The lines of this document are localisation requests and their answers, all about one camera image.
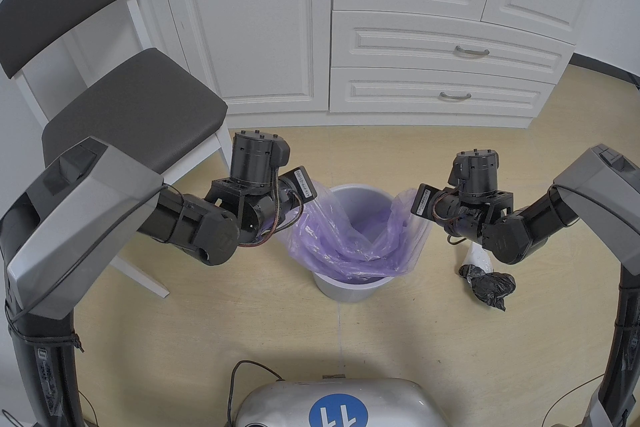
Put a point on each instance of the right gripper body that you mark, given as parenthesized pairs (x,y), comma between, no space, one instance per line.
(447,215)

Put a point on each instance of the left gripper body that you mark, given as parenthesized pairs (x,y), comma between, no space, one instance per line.
(292,197)

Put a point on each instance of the purple plastic bag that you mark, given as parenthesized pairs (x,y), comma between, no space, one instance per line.
(345,245)

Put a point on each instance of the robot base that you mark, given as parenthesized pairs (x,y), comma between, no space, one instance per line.
(280,405)

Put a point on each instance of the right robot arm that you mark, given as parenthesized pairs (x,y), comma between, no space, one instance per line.
(595,200)

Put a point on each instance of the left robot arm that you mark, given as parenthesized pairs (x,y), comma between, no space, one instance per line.
(85,225)

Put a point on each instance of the crumpled black plastic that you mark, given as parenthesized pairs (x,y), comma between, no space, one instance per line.
(492,287)

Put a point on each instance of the white trash bin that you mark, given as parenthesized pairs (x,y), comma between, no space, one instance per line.
(350,291)

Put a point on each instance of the crumpled white paper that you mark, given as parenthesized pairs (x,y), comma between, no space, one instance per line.
(475,261)

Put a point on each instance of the white chair grey seat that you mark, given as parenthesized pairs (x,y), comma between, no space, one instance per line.
(135,114)

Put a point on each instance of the white wardrobe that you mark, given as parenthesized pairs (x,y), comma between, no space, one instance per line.
(250,14)

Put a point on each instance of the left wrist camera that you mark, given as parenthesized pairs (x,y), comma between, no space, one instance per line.
(281,155)

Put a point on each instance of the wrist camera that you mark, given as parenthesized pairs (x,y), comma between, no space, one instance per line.
(281,155)
(457,170)

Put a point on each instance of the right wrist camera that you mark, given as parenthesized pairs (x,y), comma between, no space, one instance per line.
(457,170)

